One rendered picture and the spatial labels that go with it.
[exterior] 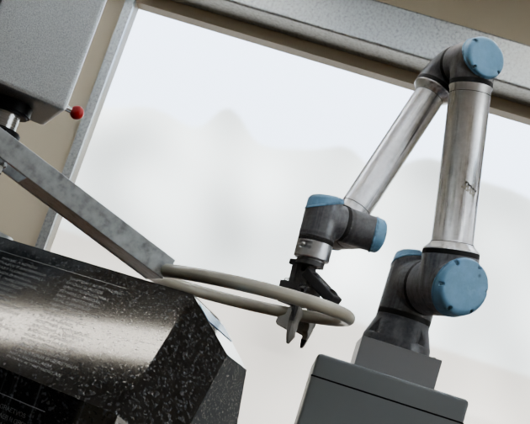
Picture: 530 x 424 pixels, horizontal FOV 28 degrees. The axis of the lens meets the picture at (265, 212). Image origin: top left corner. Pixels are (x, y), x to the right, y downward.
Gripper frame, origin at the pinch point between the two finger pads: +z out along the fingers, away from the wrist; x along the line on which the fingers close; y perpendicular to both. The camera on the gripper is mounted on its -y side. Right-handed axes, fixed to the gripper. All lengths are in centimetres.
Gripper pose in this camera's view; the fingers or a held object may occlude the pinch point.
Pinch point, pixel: (298, 341)
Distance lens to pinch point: 258.4
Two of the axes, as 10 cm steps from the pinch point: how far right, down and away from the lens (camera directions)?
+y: -7.8, -0.9, 6.1
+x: -5.7, -2.9, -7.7
